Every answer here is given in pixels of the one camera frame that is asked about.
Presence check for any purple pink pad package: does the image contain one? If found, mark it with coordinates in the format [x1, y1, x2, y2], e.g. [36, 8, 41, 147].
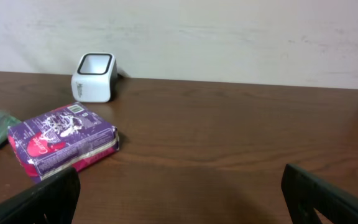
[7, 102, 120, 183]

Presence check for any white barcode scanner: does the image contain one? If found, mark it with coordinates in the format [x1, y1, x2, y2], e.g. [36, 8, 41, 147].
[71, 53, 117, 103]

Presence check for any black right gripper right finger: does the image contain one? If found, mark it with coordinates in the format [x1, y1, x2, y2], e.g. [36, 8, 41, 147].
[281, 164, 358, 224]

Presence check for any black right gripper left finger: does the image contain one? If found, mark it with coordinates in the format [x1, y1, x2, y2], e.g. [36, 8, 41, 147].
[0, 167, 81, 223]

